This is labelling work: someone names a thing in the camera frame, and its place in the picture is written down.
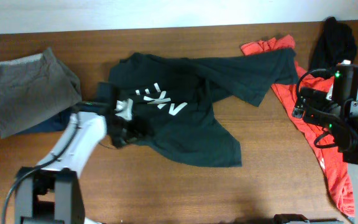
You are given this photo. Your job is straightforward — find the dark green Nike t-shirt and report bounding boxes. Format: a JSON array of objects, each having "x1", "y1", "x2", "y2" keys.
[{"x1": 106, "y1": 49, "x2": 298, "y2": 167}]

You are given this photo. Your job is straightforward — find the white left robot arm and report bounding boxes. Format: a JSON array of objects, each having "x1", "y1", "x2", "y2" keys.
[{"x1": 1, "y1": 99, "x2": 138, "y2": 224}]

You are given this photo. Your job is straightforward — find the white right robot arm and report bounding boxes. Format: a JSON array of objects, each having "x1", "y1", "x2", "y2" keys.
[{"x1": 292, "y1": 64, "x2": 358, "y2": 223}]

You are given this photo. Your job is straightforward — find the red t-shirt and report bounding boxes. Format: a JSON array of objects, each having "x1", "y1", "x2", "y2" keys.
[{"x1": 241, "y1": 35, "x2": 356, "y2": 217}]

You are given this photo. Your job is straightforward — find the folded navy garment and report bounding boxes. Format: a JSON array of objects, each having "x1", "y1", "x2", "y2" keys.
[{"x1": 18, "y1": 108, "x2": 71, "y2": 134}]

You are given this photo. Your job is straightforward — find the black garment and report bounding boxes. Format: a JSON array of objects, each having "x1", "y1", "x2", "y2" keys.
[{"x1": 309, "y1": 17, "x2": 357, "y2": 70}]

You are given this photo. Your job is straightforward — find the folded grey shorts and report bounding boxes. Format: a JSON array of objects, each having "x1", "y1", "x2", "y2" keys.
[{"x1": 0, "y1": 47, "x2": 82, "y2": 138}]

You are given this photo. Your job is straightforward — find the dark base block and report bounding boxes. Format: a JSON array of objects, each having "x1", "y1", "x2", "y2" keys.
[{"x1": 273, "y1": 214, "x2": 344, "y2": 224}]

